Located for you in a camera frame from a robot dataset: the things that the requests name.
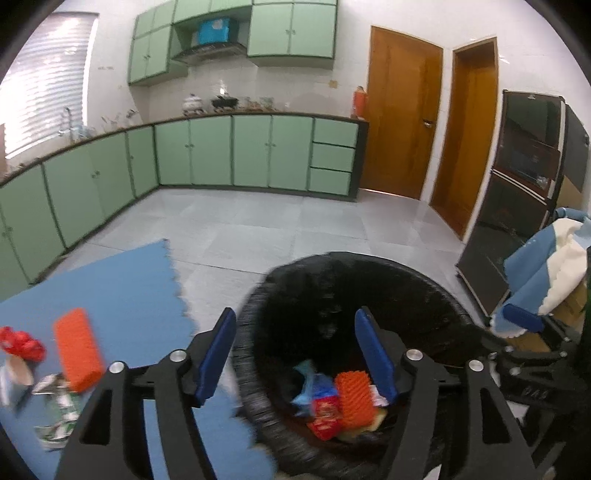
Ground orange foam net sleeve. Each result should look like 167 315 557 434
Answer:
335 371 376 430

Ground black trash bin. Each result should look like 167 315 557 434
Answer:
231 252 484 479

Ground green kitchen cabinets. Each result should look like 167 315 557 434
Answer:
1 112 369 298
127 0 339 86

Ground red plastic bag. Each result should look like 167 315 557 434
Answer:
0 326 46 363

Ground blue white paper cup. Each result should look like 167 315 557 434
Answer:
1 355 34 408

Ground white window blinds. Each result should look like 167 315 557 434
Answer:
1 12 98 159

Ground black wok pan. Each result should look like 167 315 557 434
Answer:
211 95 239 113

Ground green upper kitchen cabinets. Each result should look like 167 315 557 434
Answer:
127 0 339 86

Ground blue felt table mat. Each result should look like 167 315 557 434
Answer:
1 240 276 479

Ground red paper cup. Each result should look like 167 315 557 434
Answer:
308 395 344 441

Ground chrome kitchen faucet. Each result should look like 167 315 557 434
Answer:
58 107 74 143

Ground white cooking pot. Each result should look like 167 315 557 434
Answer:
182 94 205 116

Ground brown wooden door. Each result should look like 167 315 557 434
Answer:
361 26 443 199
430 37 499 238

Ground red thermos bottle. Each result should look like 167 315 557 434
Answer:
352 86 368 119

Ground blue box on hood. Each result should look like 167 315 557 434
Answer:
197 17 232 46

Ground blue white cloth pile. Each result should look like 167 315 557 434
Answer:
491 207 590 338

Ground black range hood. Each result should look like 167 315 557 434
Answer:
172 42 246 66

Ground black glass cabinet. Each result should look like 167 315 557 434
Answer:
457 90 590 319

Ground green white crumpled carton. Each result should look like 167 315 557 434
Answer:
32 373 80 451

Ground light blue carton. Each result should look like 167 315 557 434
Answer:
291 360 339 417

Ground green lower kitchen cabinets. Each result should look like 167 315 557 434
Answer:
1 112 369 298

